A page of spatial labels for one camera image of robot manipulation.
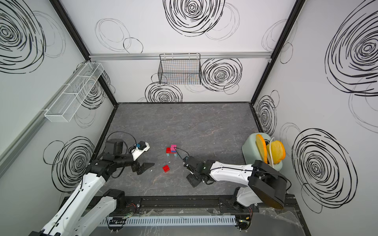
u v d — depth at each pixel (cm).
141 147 63
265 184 42
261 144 71
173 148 84
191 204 76
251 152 78
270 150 72
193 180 74
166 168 85
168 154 91
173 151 89
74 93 79
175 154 91
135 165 67
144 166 66
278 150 72
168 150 89
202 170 62
